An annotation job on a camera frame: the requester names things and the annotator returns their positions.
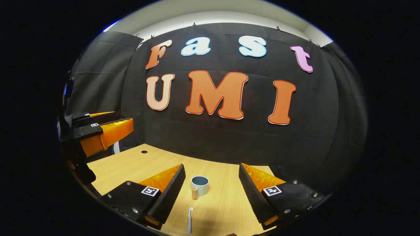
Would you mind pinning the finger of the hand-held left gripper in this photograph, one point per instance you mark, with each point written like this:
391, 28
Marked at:
111, 131
95, 118

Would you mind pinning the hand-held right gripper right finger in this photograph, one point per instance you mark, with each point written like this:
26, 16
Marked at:
254, 200

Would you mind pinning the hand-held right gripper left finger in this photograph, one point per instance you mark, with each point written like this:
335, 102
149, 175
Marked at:
170, 196

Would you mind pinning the white toothbrush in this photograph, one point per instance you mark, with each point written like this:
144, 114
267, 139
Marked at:
190, 221

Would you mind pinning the light blue cup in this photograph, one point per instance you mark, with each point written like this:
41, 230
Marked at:
200, 186

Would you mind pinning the wooden desktop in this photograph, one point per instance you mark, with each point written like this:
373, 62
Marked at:
223, 196

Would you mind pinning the white panel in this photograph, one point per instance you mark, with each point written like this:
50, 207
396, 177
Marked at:
116, 147

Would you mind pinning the black backdrop cloth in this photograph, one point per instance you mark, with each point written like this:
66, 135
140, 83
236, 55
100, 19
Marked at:
229, 141

